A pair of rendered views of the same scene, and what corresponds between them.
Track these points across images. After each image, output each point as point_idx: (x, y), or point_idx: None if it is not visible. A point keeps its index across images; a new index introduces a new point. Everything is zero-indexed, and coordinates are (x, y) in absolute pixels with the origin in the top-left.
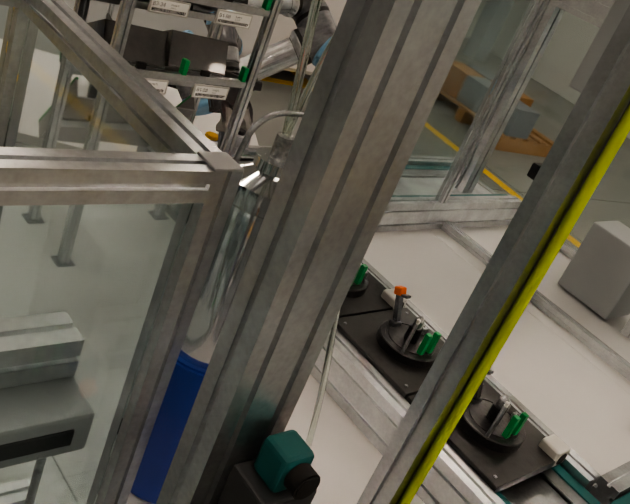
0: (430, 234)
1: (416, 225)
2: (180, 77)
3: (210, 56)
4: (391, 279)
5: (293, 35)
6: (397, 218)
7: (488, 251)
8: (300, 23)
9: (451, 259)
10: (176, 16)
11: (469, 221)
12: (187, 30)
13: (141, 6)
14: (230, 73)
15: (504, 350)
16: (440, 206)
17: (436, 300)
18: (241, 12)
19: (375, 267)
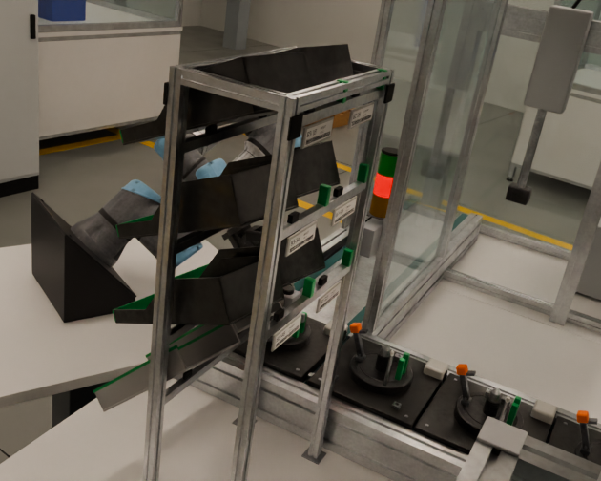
0: (443, 290)
1: (430, 288)
2: (308, 301)
3: (308, 254)
4: (471, 368)
5: (252, 147)
6: (421, 293)
7: (493, 282)
8: (254, 132)
9: (482, 311)
10: (306, 242)
11: (456, 258)
12: (134, 181)
13: (217, 230)
14: (256, 232)
15: None
16: (443, 261)
17: (520, 370)
18: (209, 149)
19: (448, 362)
